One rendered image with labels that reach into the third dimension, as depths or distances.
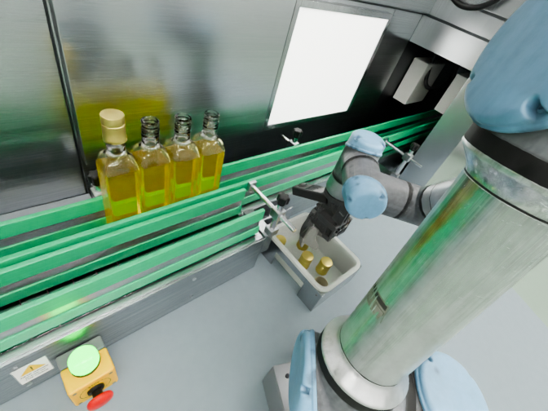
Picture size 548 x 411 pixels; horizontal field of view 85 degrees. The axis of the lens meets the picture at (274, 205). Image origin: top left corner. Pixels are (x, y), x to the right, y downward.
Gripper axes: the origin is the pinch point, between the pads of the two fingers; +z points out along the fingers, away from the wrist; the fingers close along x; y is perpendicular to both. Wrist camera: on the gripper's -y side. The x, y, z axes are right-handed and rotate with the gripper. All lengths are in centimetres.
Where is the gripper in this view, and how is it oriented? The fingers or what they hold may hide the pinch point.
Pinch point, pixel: (306, 239)
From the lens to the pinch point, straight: 85.9
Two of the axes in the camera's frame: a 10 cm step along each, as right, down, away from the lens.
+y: 6.3, 6.4, -4.4
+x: 7.3, -3.1, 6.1
